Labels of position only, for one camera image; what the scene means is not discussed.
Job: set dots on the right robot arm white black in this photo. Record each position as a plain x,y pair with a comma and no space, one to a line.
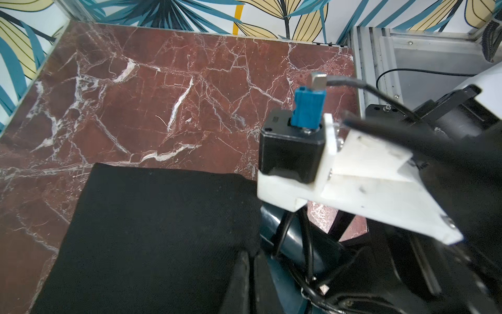
457,140

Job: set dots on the black pouch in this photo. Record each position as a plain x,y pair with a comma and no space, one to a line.
152,241

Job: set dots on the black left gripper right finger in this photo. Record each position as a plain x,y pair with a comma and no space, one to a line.
263,293

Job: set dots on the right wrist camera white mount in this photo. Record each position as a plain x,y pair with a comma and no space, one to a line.
302,158

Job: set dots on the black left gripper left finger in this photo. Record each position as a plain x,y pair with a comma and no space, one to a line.
237,297

